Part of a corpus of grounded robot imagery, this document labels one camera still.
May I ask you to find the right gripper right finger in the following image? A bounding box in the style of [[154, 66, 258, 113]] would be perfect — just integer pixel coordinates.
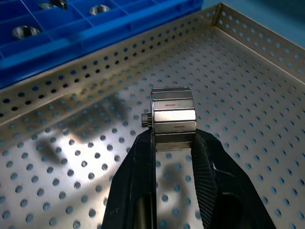
[[190, 130, 277, 229]]

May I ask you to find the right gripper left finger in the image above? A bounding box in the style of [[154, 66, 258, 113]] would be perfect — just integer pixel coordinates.
[[102, 130, 159, 229]]

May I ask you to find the silver metal roller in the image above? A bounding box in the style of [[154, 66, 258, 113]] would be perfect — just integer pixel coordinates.
[[89, 5, 112, 16], [140, 86, 199, 153], [11, 25, 41, 39], [38, 0, 69, 10]]

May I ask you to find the perforated steel tray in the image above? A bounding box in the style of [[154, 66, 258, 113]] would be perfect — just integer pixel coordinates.
[[0, 2, 305, 229]]

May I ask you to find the blue plastic compartment tray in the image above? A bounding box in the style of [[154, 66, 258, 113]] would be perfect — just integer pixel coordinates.
[[0, 0, 206, 83]]

